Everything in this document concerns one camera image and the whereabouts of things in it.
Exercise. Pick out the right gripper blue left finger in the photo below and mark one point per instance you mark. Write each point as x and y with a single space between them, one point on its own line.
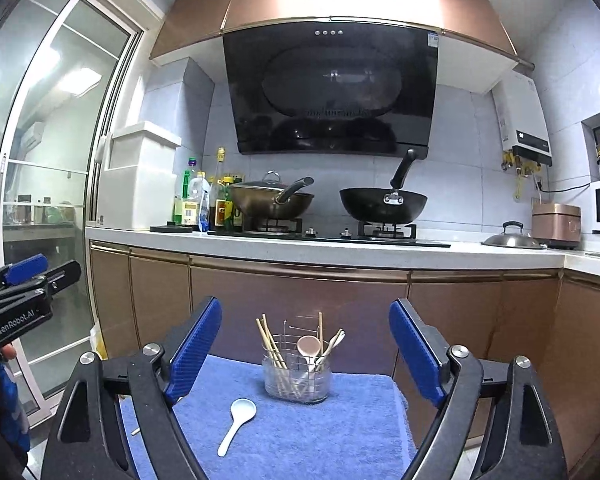
185 348

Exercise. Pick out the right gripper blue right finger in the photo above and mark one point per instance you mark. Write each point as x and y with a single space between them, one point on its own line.
424 351

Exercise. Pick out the light blue plastic spoon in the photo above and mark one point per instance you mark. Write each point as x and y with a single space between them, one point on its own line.
242 411

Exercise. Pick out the white plastic spork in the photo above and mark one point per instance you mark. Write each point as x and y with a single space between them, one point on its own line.
332 344

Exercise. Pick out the wooden chopstick short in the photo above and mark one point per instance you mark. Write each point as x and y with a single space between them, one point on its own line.
276 356

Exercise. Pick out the thin chopstick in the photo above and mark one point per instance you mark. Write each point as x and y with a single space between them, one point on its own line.
320 332

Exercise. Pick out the pink white small spoon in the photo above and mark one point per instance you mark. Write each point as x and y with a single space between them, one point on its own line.
309 348

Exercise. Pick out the brown lower kitchen cabinets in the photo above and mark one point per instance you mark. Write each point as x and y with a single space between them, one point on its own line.
552 316

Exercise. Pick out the white kitchen countertop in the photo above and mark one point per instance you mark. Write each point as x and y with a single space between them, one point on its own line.
459 256

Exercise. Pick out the plastic bag on floor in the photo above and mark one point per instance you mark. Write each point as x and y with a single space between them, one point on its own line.
97 342

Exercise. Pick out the blue terry towel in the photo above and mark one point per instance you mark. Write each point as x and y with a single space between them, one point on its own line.
359 432

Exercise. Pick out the clear plastic utensil holder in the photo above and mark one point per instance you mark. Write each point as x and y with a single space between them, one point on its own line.
286 342

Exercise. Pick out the black gas stove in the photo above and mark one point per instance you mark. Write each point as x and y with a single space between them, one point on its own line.
358 232

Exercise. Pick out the steel pot lid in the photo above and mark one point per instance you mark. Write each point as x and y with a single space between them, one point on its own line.
512 235

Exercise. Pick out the dark sauce bottle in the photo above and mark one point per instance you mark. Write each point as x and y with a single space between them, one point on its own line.
232 214

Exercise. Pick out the black frying pan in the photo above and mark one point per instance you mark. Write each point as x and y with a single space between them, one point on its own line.
386 205

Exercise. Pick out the tall yellow cap bottle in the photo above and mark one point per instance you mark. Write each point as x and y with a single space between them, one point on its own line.
219 196

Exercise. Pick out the blue label clear bottle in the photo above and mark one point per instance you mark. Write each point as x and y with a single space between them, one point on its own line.
196 205

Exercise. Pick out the white box on counter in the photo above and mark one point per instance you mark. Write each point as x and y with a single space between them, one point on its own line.
136 184

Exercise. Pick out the pink rice cooker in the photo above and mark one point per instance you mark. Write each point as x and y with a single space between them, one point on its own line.
556 225

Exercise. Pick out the glass sliding door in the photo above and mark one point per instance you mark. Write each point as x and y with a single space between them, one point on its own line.
62 65

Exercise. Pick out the white gas water heater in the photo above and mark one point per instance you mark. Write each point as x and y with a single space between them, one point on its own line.
521 120

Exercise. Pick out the black range hood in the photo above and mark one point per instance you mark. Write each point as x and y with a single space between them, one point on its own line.
332 87

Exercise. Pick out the bronze wok with handle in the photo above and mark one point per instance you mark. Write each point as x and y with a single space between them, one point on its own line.
269 198

